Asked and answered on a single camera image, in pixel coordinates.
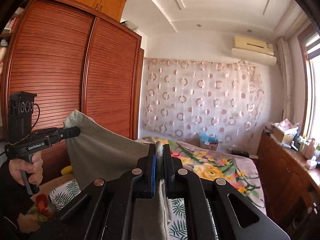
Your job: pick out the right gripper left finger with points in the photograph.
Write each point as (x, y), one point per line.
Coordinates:
(150, 169)

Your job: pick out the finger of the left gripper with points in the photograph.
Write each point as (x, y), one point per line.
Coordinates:
(67, 133)

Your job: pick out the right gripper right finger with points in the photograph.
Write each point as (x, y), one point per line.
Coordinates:
(170, 167)

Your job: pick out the grey-green pants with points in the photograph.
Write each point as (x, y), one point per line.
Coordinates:
(100, 153)

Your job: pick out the person's left hand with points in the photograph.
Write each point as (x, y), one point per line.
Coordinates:
(34, 169)

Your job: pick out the pink floral blanket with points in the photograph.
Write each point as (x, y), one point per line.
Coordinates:
(239, 171)

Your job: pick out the blue tissue box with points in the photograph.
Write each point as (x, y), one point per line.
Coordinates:
(208, 142)

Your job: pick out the leaf print bed sheet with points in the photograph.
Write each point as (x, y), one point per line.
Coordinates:
(134, 207)

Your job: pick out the pink circle pattern curtain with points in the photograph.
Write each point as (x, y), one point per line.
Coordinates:
(188, 98)

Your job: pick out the wooden louvered wardrobe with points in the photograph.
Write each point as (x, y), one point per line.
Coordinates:
(75, 54)

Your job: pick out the cardboard box on sideboard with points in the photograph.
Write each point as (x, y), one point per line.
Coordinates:
(285, 137)

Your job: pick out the long wooden sideboard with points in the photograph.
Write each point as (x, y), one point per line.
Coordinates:
(291, 194)

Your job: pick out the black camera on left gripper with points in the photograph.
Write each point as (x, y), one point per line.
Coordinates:
(21, 108)

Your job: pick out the wall air conditioner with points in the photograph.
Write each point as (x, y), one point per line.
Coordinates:
(253, 50)

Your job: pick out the window with wooden frame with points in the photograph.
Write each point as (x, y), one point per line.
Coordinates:
(309, 112)

